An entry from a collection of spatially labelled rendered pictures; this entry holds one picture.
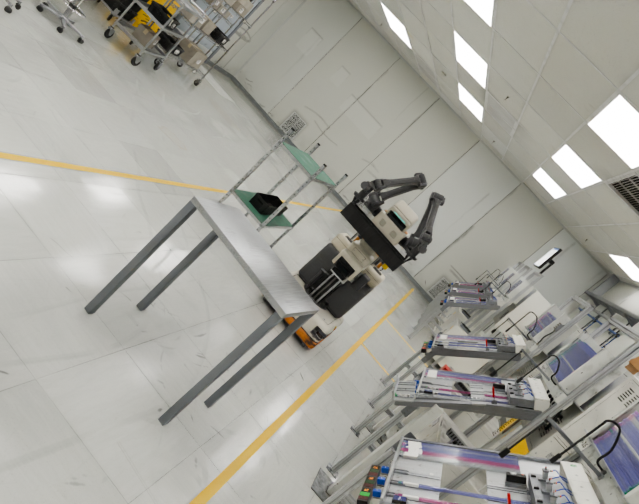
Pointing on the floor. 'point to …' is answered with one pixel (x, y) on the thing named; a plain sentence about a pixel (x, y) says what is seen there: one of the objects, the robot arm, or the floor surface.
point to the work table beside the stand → (260, 266)
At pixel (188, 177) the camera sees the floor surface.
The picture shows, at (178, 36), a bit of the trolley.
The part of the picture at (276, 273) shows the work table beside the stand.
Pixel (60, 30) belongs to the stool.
